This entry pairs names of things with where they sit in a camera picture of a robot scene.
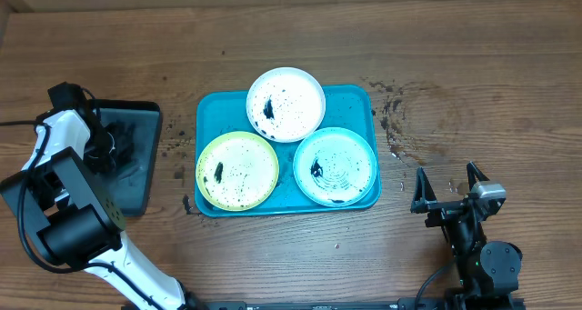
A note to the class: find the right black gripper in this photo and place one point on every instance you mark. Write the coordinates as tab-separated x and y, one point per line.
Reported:
424	200

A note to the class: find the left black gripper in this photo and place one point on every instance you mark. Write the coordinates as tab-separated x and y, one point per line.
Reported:
125	149

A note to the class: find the yellow plate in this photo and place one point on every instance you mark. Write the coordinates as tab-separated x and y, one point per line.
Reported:
237	171

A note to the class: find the white plate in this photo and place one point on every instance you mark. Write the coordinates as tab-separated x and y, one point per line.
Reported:
285	104

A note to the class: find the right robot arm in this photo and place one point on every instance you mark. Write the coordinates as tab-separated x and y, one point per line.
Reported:
488	271

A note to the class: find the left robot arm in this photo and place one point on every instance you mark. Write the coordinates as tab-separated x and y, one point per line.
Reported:
66	219

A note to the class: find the black water tray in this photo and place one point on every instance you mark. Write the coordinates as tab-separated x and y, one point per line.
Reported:
130	185

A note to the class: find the light blue dirty plate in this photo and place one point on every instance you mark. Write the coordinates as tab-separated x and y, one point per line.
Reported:
335	167

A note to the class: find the teal plastic tray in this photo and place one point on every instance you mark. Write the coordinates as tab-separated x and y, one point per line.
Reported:
347	106

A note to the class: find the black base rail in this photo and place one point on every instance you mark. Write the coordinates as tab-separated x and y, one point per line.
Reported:
401	304

